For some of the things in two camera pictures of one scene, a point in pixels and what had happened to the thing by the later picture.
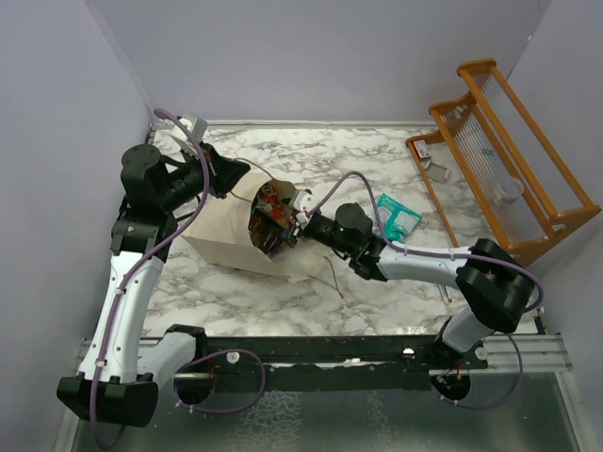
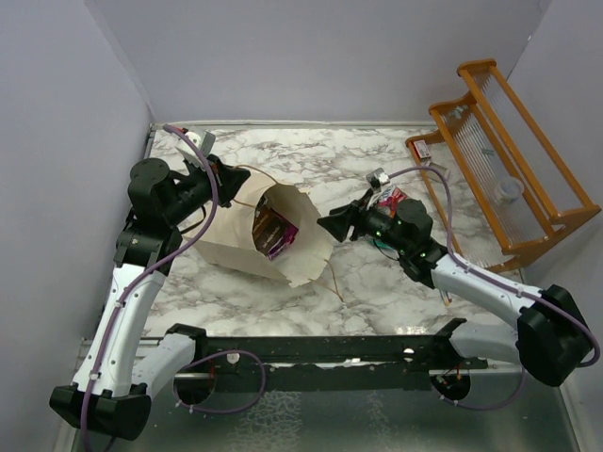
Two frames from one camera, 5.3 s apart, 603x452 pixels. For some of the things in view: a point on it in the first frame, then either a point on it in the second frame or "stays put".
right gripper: (290, 234) -> (340, 220)
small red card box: (422, 149) stays put
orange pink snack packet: (269, 202) -> (390, 199)
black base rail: (330, 363) stays put
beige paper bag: (222, 236) stays put
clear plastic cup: (510, 188) stays put
